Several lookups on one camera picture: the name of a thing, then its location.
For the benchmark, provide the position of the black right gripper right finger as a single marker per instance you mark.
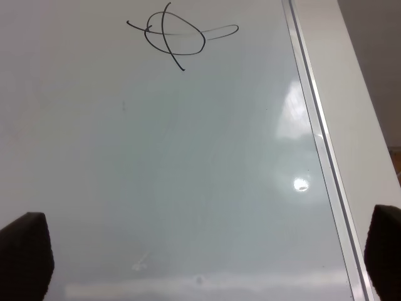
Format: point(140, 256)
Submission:
point(382, 252)

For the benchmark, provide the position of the black marker scribble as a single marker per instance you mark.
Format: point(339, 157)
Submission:
point(176, 37)

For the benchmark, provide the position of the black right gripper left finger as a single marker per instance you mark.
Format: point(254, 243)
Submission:
point(27, 262)

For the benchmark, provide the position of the white whiteboard with aluminium frame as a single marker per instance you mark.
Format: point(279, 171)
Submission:
point(215, 183)

